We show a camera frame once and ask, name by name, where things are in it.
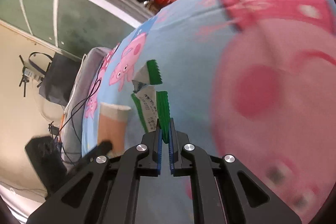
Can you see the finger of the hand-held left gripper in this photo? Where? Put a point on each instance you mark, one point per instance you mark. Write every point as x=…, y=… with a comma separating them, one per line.
x=102, y=148

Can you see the blue cartoon pig printed blanket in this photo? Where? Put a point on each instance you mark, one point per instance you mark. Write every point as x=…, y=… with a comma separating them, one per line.
x=197, y=56

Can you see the white power strip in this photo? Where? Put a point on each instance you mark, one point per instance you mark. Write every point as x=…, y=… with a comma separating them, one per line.
x=31, y=74

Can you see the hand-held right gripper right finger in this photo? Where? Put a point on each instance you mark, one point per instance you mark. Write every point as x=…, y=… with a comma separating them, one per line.
x=171, y=155

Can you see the green sliding door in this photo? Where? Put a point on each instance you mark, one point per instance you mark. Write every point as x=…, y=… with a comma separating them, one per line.
x=65, y=19

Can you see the white wrapper with green edges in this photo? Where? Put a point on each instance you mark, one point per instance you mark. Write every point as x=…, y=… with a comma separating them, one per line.
x=149, y=106

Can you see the grey cloth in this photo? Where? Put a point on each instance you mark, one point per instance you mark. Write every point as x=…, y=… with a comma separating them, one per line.
x=86, y=64

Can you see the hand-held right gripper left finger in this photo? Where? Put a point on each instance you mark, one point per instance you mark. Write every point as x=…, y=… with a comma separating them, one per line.
x=159, y=150

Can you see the dark tote bag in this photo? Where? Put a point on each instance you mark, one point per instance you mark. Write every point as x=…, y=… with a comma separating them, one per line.
x=60, y=77

